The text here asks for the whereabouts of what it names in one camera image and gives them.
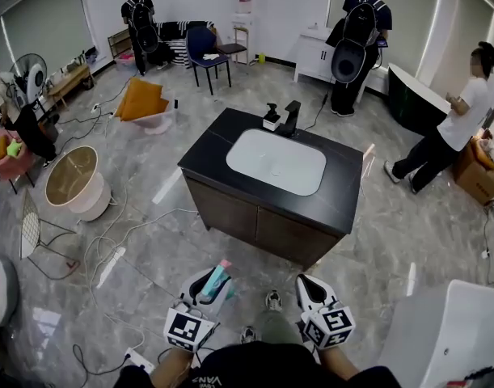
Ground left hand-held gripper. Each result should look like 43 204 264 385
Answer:
164 268 236 354

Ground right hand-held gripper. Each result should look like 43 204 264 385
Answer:
295 273 356 351

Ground teal spray bottle pink cap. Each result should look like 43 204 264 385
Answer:
195 259 234 305

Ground person's right forearm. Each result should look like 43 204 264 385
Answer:
315 344 363 382

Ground person's left forearm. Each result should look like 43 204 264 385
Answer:
149 346 197 388

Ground person's grey sneaker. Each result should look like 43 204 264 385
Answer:
239 325 259 345
265 289 285 313

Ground person's green trousers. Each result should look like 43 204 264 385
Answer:
250 308 305 345

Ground dark wooden vanity cabinet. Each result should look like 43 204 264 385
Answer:
177 107 365 272

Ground person's black shirt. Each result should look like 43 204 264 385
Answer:
116 339 402 388

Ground white power strip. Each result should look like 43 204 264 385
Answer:
95 246 128 289
122 347 156 373

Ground white sink basin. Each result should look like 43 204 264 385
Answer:
226 129 327 196

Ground round gold pink table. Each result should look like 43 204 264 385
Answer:
44 145 112 222

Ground black faucet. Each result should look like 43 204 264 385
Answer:
277 100 302 138

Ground black white soap dispenser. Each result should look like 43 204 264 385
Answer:
262 103 281 133

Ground clear plastic storage bin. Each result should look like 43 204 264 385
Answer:
114 90 179 132

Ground cardboard box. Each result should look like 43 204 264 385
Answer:
452 137 494 206

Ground orange cushion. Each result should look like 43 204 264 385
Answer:
116 77 171 123

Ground pink chair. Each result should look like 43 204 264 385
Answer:
0 129 36 196

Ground white cabinet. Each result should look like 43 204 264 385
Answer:
293 27 379 93

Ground brown chair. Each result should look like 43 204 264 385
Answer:
216 26 250 66

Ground black white striped sofa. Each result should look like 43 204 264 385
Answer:
154 19 216 70

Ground blue chair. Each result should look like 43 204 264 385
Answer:
186 26 233 96

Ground wooden bench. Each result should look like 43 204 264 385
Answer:
47 62 95 109

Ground white water dispenser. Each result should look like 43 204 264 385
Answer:
230 0 268 66

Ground standing fan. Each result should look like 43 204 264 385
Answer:
9 53 49 107

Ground white cable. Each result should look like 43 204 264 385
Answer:
83 207 200 351

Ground black cable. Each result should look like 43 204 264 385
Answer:
71 343 129 376

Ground white wire chair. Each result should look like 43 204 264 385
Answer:
19 189 82 281

